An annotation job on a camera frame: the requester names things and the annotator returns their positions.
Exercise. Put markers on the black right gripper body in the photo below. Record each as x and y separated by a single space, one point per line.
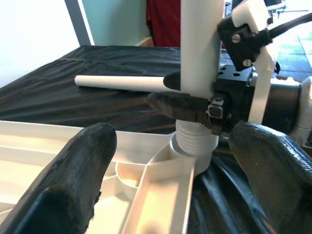
237 97

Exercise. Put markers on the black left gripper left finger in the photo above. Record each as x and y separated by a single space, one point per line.
65 185

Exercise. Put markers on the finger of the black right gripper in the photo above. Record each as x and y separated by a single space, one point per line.
173 81
180 107

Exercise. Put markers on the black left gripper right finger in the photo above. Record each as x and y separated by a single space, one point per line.
280 185

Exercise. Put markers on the white plastic table leg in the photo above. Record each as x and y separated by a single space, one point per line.
117 83
200 44

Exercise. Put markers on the white plastic table top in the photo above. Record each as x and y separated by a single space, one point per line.
156 195

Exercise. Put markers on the dark red cloth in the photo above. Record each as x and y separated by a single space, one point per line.
163 22

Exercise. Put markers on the black plastic table cover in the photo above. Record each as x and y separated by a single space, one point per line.
97 104

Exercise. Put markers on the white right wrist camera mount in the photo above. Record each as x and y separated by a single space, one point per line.
262 78

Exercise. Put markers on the grey door frame post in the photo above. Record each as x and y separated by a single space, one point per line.
80 22

